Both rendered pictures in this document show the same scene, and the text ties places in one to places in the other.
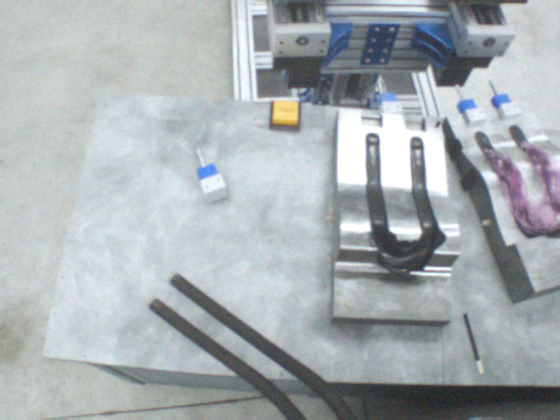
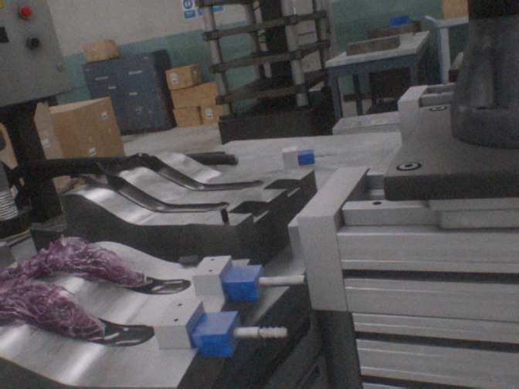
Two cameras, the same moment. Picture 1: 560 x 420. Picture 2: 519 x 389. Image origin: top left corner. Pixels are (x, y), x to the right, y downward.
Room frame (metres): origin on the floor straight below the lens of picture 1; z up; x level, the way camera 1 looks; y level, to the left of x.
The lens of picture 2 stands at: (1.22, -0.91, 1.14)
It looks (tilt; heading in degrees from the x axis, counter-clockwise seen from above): 17 degrees down; 127
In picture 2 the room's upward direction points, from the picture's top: 11 degrees counter-clockwise
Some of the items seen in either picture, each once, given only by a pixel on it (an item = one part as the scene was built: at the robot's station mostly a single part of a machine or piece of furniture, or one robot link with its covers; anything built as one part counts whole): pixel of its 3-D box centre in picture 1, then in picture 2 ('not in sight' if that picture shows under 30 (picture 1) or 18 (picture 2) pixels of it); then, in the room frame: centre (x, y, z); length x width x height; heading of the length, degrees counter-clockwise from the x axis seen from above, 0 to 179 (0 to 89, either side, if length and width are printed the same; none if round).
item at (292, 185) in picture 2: (370, 123); (283, 194); (0.73, -0.20, 0.87); 0.05 x 0.05 x 0.04; 2
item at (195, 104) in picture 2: not in sight; (201, 94); (-3.82, 4.89, 0.42); 0.86 x 0.33 x 0.83; 14
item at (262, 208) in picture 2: (413, 127); (249, 218); (0.74, -0.30, 0.87); 0.05 x 0.05 x 0.04; 2
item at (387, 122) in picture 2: not in sight; (377, 128); (-0.33, 2.76, 0.28); 0.61 x 0.41 x 0.15; 14
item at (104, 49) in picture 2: not in sight; (100, 51); (-5.17, 4.46, 1.26); 0.42 x 0.33 x 0.29; 14
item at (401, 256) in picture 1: (402, 194); (163, 180); (0.52, -0.26, 0.92); 0.35 x 0.16 x 0.09; 2
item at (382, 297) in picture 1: (393, 209); (167, 204); (0.51, -0.25, 0.87); 0.50 x 0.26 x 0.14; 2
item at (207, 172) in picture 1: (207, 171); (310, 157); (0.57, 0.18, 0.83); 0.13 x 0.05 x 0.05; 28
